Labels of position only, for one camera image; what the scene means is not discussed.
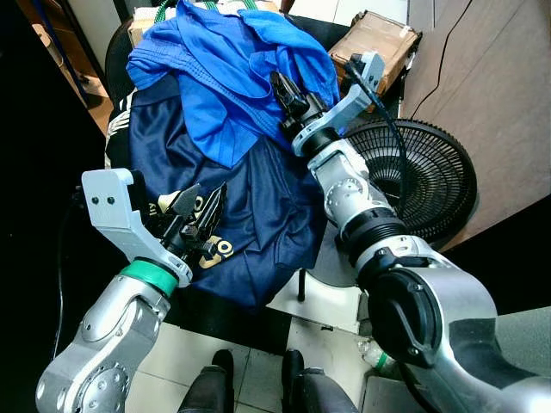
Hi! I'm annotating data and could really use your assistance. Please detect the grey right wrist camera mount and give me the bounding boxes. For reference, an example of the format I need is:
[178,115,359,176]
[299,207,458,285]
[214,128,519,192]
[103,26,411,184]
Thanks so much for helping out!
[293,52,387,157]

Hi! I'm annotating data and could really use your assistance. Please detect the grey cabinet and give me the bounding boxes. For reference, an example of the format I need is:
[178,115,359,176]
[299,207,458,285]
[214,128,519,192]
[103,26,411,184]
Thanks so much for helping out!
[491,305,551,367]

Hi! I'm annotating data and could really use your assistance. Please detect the navy garment with gold print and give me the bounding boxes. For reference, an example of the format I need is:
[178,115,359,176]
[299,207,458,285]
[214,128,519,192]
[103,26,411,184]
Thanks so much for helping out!
[105,73,328,311]

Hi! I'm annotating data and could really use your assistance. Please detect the clear plastic bottle green label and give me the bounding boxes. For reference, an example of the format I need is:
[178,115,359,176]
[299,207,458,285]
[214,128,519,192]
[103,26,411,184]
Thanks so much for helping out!
[356,336,402,379]

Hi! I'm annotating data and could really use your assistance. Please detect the green striped strap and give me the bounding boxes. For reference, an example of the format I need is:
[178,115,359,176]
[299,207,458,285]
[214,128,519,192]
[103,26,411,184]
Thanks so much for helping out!
[153,0,259,22]

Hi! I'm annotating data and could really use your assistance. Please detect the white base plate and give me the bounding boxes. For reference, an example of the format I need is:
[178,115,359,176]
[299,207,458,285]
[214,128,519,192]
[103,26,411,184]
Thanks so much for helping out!
[267,256,367,336]

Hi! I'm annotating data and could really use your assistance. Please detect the black round fan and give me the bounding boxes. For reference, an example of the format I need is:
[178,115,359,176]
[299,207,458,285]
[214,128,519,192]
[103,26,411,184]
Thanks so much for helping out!
[343,119,478,250]

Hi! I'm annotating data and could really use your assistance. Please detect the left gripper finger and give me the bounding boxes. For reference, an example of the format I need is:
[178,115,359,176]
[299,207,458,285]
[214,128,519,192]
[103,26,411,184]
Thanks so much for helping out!
[198,182,229,250]
[170,183,204,222]

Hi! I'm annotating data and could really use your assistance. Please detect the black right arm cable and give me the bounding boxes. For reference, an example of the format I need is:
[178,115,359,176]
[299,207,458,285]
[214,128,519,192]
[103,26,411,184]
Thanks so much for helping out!
[343,59,407,216]

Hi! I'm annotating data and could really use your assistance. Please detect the taped brown cardboard box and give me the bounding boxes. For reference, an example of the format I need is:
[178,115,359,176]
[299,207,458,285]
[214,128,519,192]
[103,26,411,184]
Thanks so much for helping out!
[329,10,423,96]

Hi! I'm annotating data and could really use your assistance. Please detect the thin black desk cable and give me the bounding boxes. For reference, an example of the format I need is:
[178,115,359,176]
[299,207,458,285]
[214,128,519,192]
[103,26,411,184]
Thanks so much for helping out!
[410,0,475,121]

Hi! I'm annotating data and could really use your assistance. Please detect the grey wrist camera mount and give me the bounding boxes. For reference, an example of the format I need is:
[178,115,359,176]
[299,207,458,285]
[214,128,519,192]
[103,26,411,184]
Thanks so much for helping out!
[293,52,387,157]
[81,168,194,288]

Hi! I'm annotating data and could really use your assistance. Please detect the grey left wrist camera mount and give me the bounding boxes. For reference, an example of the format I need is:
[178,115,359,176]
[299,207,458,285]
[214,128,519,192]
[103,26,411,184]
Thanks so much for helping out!
[81,168,194,288]

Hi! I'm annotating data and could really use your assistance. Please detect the bright blue garment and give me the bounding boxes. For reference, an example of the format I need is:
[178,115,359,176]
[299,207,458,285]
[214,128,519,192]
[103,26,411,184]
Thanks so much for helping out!
[127,0,341,170]

